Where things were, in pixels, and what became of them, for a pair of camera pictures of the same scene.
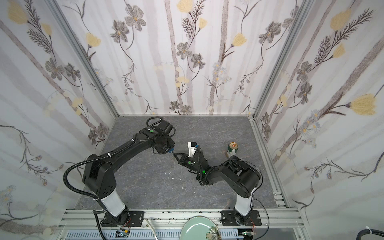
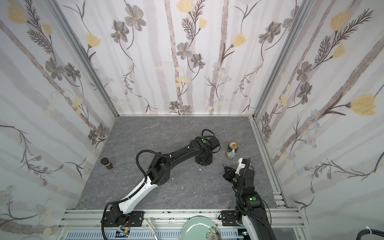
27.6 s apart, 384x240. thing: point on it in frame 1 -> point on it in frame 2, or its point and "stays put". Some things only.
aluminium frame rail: [281, 218] stays put
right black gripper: [186, 159] -> [229, 173]
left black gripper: [166, 144] -> [203, 160]
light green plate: [196, 228] stays put
